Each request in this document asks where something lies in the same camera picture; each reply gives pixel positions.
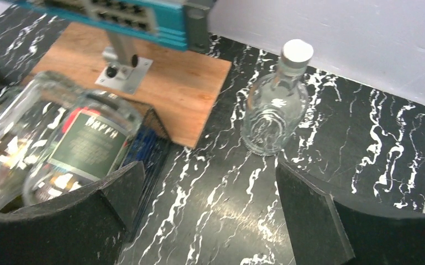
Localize grey network switch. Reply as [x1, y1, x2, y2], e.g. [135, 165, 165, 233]
[11, 0, 216, 52]

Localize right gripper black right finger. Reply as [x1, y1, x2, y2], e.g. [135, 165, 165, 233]
[275, 163, 425, 264]

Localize clear bottle with white cap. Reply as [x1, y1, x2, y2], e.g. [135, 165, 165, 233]
[240, 39, 314, 156]

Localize clear bottle with dark label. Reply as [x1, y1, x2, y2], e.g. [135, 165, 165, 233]
[22, 90, 143, 206]

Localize black wire wine rack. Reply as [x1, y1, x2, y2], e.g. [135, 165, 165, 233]
[128, 102, 172, 242]

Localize wooden board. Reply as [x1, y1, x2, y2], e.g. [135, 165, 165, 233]
[31, 23, 231, 148]

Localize clear bottle with cork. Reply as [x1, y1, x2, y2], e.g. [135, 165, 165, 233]
[0, 71, 84, 211]

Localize grey metal bracket post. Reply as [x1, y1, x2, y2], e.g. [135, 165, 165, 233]
[95, 30, 153, 94]

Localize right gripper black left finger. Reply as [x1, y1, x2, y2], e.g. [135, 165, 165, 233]
[0, 162, 145, 264]

